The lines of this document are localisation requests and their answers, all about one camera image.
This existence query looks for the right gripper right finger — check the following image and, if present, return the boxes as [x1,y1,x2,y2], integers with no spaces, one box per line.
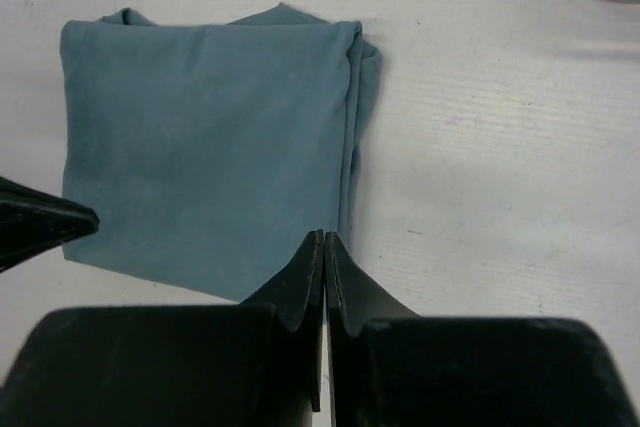
[324,232,418,338]

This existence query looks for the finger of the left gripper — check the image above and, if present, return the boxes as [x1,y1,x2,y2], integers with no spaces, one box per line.
[1,220,99,272]
[1,177,98,228]

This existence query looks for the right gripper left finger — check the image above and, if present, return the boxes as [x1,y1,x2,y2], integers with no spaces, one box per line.
[240,230,324,412]

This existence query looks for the blue t-shirt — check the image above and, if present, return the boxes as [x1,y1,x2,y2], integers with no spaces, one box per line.
[59,4,382,300]

